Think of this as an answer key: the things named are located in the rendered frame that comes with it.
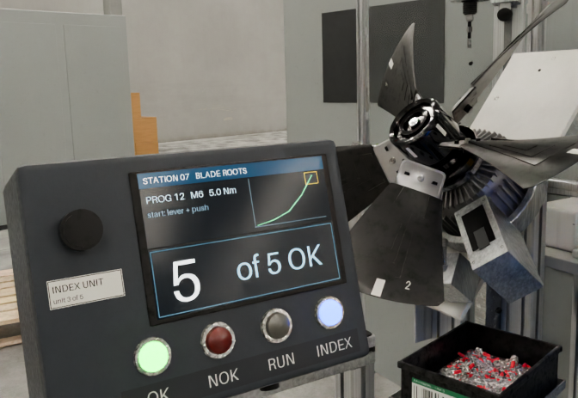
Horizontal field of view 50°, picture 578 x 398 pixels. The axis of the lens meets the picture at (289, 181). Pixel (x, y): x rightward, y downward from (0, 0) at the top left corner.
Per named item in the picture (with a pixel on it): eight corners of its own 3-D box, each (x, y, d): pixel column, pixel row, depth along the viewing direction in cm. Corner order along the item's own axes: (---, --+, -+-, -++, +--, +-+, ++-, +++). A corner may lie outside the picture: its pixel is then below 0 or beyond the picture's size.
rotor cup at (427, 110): (428, 137, 137) (393, 101, 131) (487, 123, 126) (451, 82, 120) (411, 192, 130) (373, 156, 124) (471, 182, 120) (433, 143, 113)
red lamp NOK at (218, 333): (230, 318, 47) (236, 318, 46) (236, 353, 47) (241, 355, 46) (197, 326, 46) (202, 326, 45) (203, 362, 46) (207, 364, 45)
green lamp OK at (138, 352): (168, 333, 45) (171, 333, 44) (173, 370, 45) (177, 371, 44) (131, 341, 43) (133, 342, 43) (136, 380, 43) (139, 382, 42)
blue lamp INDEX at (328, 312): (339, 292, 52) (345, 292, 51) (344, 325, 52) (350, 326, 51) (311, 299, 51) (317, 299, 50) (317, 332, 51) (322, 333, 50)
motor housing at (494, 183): (425, 233, 143) (391, 202, 137) (472, 151, 148) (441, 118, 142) (506, 254, 124) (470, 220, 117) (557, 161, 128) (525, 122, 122)
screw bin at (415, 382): (465, 357, 111) (465, 320, 110) (561, 386, 100) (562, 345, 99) (396, 404, 96) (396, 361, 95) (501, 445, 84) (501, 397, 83)
